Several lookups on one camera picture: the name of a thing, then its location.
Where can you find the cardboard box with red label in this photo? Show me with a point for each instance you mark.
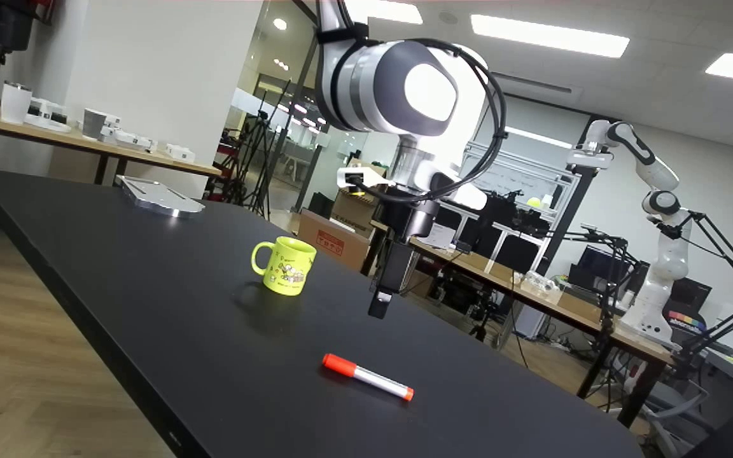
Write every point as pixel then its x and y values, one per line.
pixel 331 241

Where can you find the black monitor row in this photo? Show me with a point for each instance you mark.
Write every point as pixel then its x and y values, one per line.
pixel 502 219

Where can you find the grey cup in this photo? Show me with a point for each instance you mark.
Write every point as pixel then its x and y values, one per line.
pixel 92 123

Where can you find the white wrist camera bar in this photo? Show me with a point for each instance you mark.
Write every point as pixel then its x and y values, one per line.
pixel 360 177

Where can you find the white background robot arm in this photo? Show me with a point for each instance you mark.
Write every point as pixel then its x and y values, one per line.
pixel 661 204

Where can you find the yellow ceramic mug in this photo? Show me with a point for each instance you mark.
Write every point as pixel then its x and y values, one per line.
pixel 287 269

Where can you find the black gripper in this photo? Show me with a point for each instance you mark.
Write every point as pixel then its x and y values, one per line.
pixel 402 218

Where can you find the small white box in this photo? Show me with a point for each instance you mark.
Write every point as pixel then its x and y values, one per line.
pixel 16 104

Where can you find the wooden side table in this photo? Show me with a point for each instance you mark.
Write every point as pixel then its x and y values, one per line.
pixel 88 144

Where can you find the long wooden desk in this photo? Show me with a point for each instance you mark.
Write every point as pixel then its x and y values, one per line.
pixel 520 295

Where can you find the red cap white marker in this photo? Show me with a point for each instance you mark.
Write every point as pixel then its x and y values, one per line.
pixel 368 378

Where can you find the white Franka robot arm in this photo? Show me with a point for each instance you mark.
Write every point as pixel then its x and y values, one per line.
pixel 374 86

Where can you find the whiteboard with metal frame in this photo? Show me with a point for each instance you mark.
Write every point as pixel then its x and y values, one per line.
pixel 527 174

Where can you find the plain stacked cardboard box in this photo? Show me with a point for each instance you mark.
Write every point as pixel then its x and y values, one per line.
pixel 353 208

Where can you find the yellow tennis ball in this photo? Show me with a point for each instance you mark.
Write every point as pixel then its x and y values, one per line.
pixel 536 204

